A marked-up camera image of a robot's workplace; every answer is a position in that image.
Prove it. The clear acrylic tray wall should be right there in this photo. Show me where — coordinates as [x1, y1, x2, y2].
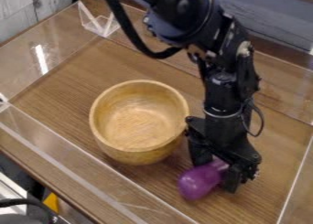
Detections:
[0, 94, 198, 224]

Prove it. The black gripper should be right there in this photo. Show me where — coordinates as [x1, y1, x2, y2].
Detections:
[186, 112, 262, 193]

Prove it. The black cable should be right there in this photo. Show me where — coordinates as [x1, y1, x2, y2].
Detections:
[0, 198, 59, 224]

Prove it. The purple toy eggplant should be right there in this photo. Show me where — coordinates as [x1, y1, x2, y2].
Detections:
[178, 159, 229, 200]

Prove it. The brown wooden bowl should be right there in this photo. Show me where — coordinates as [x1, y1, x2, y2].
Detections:
[90, 80, 190, 165]

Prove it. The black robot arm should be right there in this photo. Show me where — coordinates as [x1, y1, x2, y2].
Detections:
[107, 0, 262, 197]

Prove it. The yellow black machine base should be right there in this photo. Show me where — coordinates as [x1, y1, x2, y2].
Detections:
[0, 190, 96, 224]

